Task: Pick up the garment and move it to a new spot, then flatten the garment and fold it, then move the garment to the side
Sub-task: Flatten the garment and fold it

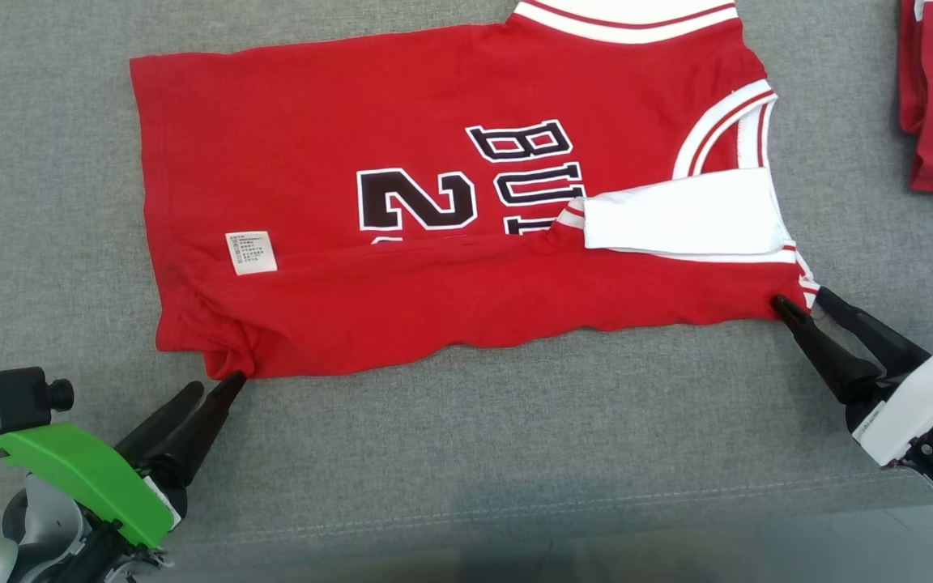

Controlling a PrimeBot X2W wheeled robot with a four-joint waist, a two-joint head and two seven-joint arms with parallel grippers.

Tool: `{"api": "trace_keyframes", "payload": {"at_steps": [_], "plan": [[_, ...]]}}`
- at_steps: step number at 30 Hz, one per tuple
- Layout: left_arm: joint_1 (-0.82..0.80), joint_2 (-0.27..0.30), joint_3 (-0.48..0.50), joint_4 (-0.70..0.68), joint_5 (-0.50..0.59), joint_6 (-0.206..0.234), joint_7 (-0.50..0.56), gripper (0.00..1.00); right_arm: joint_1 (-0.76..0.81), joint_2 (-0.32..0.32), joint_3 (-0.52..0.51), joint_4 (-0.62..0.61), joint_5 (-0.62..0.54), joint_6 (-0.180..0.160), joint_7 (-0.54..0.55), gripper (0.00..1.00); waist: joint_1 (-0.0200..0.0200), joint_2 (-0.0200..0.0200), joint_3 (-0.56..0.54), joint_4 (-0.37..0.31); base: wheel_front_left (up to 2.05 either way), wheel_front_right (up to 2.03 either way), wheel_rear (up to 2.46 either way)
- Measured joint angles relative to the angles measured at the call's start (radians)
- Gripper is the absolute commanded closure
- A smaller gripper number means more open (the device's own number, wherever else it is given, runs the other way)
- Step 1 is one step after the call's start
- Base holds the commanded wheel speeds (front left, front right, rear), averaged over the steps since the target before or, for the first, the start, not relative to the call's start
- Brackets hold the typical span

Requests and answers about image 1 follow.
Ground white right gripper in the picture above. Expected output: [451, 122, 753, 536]
[772, 286, 933, 470]

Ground grey fabric sofa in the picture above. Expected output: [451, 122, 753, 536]
[0, 0, 933, 583]

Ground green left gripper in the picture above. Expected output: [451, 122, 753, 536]
[0, 370, 248, 583]

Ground red basketball jersey white sleeves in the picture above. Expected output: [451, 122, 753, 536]
[129, 0, 822, 381]

